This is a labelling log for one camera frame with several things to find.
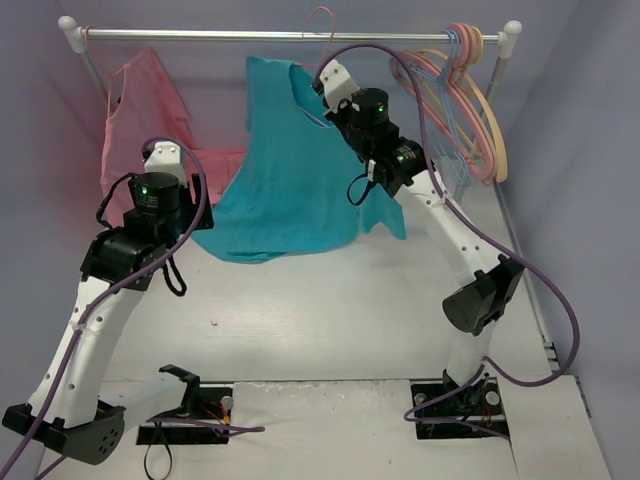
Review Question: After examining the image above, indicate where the pink wire hanger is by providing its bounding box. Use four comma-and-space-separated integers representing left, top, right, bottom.
292, 5, 339, 129

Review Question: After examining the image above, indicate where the pink thick hanger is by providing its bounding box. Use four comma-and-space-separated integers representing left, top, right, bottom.
390, 22, 496, 182

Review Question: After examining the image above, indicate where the blue hanger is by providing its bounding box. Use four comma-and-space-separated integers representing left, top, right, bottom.
389, 29, 471, 188

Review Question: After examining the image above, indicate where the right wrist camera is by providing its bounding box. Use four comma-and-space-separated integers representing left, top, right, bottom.
312, 59, 360, 112

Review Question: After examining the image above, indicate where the tan wooden hanger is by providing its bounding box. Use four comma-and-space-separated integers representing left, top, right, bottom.
417, 27, 510, 182

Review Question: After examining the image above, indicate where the blue t-shirt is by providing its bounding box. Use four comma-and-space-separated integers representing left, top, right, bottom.
192, 56, 406, 263

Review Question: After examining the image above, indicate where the black loop cable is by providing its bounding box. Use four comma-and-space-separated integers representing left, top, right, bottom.
143, 424, 174, 480

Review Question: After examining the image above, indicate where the pink t-shirt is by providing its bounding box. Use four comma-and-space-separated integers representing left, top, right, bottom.
101, 48, 246, 205

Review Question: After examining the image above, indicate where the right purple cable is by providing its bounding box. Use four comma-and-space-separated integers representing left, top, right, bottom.
312, 43, 581, 426

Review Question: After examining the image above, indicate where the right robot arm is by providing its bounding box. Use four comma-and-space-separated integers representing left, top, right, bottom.
323, 87, 524, 412

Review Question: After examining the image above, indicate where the white metal clothes rack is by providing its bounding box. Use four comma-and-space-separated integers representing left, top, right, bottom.
57, 14, 523, 166

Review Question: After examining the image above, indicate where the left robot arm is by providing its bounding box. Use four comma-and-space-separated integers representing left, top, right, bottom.
2, 172, 214, 465

